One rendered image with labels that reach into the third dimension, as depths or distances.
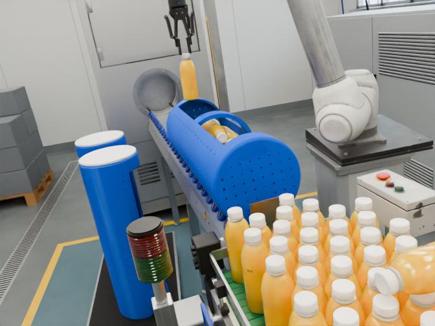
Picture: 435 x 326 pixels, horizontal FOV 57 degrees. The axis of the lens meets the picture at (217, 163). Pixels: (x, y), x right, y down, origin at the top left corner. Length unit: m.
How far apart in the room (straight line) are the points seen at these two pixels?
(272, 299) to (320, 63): 0.83
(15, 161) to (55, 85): 2.11
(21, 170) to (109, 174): 2.81
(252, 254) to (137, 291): 1.33
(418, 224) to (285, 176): 0.39
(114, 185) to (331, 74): 1.08
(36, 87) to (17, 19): 0.95
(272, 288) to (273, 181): 0.47
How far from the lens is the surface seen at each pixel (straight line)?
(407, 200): 1.05
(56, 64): 6.41
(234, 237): 1.03
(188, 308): 1.13
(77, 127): 6.50
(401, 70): 3.04
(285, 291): 0.83
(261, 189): 1.21
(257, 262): 0.93
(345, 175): 1.58
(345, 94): 1.38
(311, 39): 1.38
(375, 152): 1.57
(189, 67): 1.82
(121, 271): 2.13
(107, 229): 2.03
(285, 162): 1.22
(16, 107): 4.90
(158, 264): 0.70
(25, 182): 4.68
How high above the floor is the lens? 1.56
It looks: 19 degrees down
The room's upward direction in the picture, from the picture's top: 9 degrees counter-clockwise
